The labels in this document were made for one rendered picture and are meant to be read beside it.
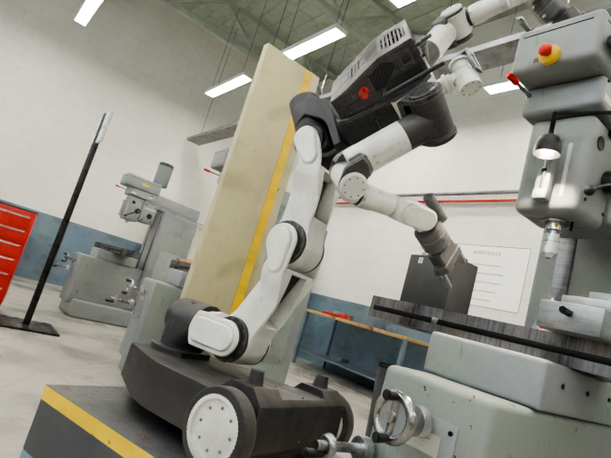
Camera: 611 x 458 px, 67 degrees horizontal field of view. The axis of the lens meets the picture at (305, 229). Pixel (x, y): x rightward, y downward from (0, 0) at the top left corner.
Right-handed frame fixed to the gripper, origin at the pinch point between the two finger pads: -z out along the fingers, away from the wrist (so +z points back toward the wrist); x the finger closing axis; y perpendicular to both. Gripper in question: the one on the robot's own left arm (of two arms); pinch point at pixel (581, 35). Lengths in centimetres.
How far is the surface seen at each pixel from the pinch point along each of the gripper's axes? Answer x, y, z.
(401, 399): 31, -129, -28
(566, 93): 8.4, -26.4, -9.0
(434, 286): -23, -90, -28
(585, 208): 10, -51, -36
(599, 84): 15.8, -23.1, -12.8
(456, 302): -19, -89, -36
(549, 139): 16, -47, -14
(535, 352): 12, -93, -52
